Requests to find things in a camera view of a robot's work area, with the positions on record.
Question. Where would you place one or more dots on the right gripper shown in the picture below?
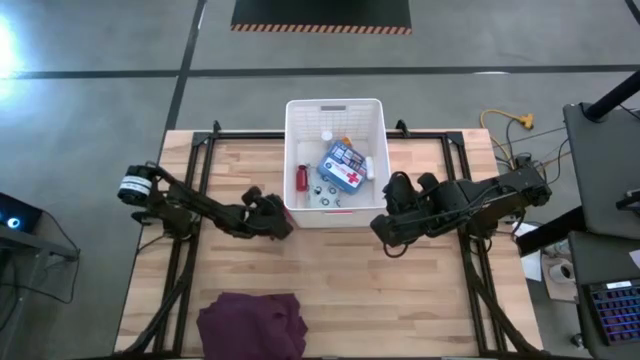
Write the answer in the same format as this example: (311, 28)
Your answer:
(405, 200)

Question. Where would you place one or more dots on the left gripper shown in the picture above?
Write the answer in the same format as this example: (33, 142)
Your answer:
(265, 217)

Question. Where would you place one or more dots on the red bottle with white cap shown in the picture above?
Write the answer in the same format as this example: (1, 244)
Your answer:
(301, 179)

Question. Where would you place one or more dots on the white tube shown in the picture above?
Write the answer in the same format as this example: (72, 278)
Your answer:
(370, 168)

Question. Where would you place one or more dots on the blue first aid kit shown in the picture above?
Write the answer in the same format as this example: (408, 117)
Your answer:
(345, 170)

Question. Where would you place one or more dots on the orange pill bottle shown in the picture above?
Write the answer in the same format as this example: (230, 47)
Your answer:
(346, 141)

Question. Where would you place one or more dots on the small white gauze roll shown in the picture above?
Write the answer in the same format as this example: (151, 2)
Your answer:
(326, 135)

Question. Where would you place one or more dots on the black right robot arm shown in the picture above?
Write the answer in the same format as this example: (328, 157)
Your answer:
(500, 190)

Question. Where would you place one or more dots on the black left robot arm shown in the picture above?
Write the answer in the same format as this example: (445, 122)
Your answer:
(190, 205)

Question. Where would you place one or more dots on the white perforated plastic basket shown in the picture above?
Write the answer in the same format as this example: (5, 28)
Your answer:
(310, 120)

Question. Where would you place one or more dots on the maroon cloth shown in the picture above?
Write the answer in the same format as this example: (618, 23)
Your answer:
(250, 327)

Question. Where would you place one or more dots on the white paper sheet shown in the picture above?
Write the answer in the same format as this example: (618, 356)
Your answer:
(531, 262)

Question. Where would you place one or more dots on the black slanted bar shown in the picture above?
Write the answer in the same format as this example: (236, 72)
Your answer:
(550, 232)

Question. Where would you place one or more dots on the white tape roll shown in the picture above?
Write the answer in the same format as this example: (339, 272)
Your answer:
(562, 271)

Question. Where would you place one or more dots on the dark grey desk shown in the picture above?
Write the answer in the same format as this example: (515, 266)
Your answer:
(605, 160)
(590, 260)

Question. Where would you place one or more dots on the black hazard-striped floor mat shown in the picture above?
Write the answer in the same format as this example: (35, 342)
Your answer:
(320, 12)

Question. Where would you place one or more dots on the keyboard with coloured keys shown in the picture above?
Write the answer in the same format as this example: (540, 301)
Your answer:
(617, 312)

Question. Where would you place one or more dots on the grey metal stand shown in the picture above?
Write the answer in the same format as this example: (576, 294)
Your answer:
(40, 247)

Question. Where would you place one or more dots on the black pole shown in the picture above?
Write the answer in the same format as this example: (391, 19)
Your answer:
(615, 95)

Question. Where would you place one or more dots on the black device with blue light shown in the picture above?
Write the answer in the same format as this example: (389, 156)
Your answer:
(20, 212)

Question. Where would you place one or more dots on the black metal table frame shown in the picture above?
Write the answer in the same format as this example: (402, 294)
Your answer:
(250, 135)

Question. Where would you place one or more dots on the black clamp bracket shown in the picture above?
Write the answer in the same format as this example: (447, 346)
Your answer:
(142, 217)

